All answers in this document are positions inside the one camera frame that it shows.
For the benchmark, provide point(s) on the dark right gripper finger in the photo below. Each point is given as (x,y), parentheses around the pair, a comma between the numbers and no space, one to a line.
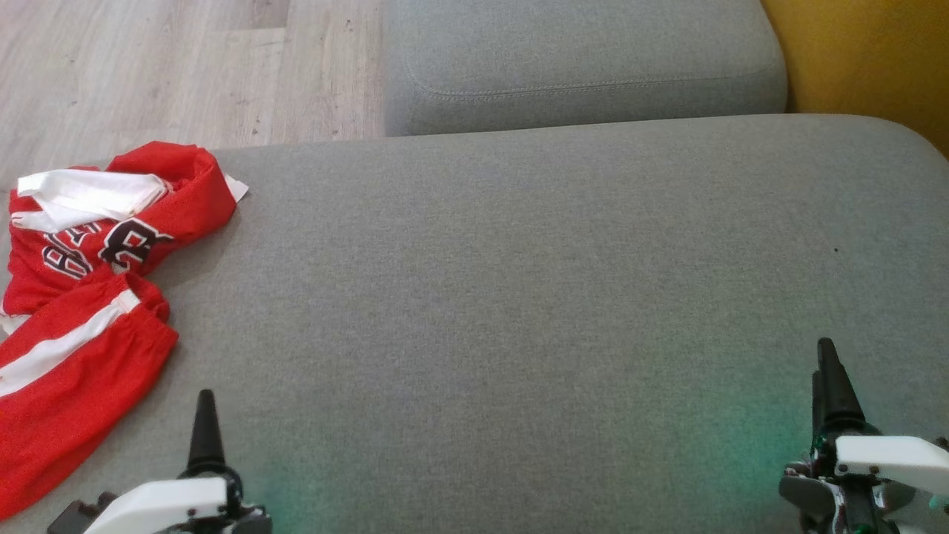
(816,408)
(838,393)

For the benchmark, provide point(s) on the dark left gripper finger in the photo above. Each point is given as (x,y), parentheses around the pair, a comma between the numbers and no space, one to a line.
(206,437)

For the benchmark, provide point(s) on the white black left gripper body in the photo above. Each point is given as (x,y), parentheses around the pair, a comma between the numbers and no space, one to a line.
(163,504)

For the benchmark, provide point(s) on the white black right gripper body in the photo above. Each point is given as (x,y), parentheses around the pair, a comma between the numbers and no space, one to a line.
(890,456)

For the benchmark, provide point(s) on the red shorts with white stripe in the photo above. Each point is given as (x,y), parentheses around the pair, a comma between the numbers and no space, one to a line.
(89,371)

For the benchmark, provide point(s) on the red jersey with number print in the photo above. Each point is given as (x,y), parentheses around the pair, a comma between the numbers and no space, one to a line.
(185,200)

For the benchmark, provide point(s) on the grey sofa seat cushion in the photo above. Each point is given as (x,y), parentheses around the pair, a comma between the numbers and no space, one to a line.
(519,297)
(578,67)

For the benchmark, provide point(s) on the wide yellow sofa back cushion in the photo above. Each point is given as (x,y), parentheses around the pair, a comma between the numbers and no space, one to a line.
(875,59)

